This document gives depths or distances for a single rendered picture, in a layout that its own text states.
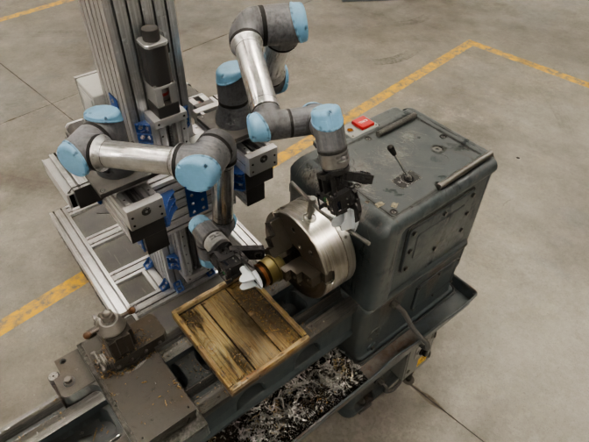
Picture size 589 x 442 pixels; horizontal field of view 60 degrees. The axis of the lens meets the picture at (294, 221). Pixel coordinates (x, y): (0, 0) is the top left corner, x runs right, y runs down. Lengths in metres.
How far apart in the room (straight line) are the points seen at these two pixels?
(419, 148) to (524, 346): 1.48
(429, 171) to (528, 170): 2.40
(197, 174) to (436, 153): 0.83
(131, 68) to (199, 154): 0.58
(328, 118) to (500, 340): 1.98
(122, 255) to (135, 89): 1.21
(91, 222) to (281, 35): 1.94
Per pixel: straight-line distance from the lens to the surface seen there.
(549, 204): 3.85
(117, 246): 3.00
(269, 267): 1.56
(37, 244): 3.50
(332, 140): 1.25
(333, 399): 1.95
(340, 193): 1.31
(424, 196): 1.64
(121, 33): 1.89
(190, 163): 1.45
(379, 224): 1.53
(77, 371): 1.72
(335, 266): 1.55
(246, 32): 1.53
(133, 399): 1.54
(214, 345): 1.69
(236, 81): 1.94
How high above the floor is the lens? 2.30
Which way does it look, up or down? 44 degrees down
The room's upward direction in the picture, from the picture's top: 1 degrees clockwise
